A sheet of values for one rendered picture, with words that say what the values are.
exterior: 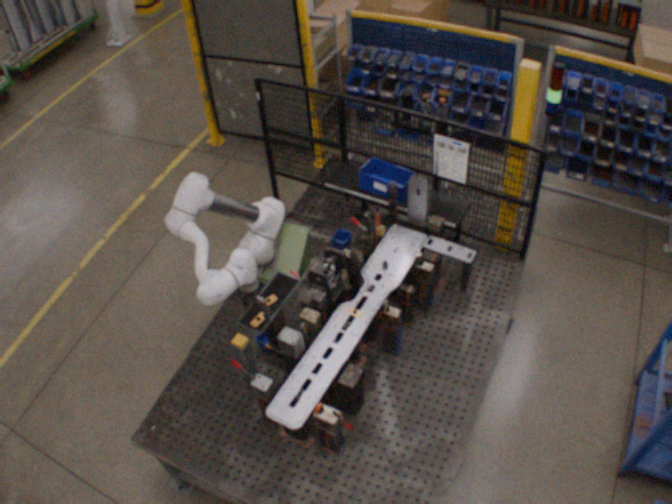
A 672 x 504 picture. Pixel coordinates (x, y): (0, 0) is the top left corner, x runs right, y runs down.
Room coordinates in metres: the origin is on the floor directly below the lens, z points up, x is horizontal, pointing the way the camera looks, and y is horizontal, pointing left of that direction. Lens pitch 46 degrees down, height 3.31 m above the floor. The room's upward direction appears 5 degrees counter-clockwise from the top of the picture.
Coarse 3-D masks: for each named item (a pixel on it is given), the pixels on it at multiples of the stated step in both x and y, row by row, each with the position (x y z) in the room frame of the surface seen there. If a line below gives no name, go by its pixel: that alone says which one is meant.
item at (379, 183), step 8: (376, 160) 2.81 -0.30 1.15; (360, 168) 2.73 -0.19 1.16; (368, 168) 2.78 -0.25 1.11; (376, 168) 2.81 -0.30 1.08; (384, 168) 2.77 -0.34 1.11; (392, 168) 2.74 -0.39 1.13; (400, 168) 2.70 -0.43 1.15; (360, 176) 2.70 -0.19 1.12; (368, 176) 2.66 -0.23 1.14; (376, 176) 2.79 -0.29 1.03; (384, 176) 2.78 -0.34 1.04; (392, 176) 2.74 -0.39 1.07; (400, 176) 2.70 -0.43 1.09; (408, 176) 2.67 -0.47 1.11; (360, 184) 2.70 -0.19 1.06; (368, 184) 2.66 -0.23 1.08; (376, 184) 2.63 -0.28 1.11; (384, 184) 2.59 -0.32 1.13; (400, 184) 2.70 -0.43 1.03; (376, 192) 2.63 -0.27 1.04; (384, 192) 2.59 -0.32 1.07; (400, 192) 2.52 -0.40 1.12; (400, 200) 2.52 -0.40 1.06
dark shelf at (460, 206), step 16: (336, 176) 2.83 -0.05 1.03; (352, 176) 2.82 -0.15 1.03; (352, 192) 2.68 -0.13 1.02; (368, 192) 2.65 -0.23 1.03; (432, 192) 2.60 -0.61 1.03; (400, 208) 2.51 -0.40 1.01; (432, 208) 2.46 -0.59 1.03; (448, 208) 2.45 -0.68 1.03; (464, 208) 2.44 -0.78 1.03; (448, 224) 2.34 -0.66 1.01
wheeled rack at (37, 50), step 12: (0, 12) 7.50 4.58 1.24; (96, 12) 9.16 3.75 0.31; (84, 24) 8.84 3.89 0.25; (0, 36) 8.25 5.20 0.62; (48, 36) 8.48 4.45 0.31; (60, 36) 8.42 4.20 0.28; (36, 48) 8.13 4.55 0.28; (48, 48) 8.03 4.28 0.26; (12, 60) 7.84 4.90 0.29; (24, 60) 7.67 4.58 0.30; (36, 60) 7.77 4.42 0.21; (0, 72) 7.95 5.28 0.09; (24, 72) 7.59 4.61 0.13
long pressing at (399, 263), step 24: (384, 240) 2.26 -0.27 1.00; (408, 240) 2.25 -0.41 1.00; (408, 264) 2.07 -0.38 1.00; (384, 288) 1.92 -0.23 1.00; (336, 312) 1.79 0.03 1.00; (360, 336) 1.63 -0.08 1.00; (312, 360) 1.52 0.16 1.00; (336, 360) 1.50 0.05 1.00; (288, 384) 1.39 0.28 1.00; (312, 384) 1.38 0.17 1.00; (288, 408) 1.26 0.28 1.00; (312, 408) 1.25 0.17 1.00
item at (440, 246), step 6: (426, 240) 2.23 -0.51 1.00; (438, 240) 2.23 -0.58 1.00; (444, 240) 2.22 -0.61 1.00; (426, 246) 2.19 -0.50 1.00; (432, 246) 2.18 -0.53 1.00; (438, 246) 2.18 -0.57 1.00; (444, 246) 2.17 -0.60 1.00; (456, 246) 2.17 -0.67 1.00; (462, 246) 2.16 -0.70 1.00; (438, 252) 2.14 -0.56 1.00; (444, 252) 2.13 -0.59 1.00; (450, 252) 2.13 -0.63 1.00; (456, 252) 2.12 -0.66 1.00; (462, 252) 2.12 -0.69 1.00; (468, 252) 2.11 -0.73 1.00; (474, 252) 2.11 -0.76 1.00; (456, 258) 2.08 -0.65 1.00; (462, 258) 2.07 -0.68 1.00; (468, 258) 2.07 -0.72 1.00
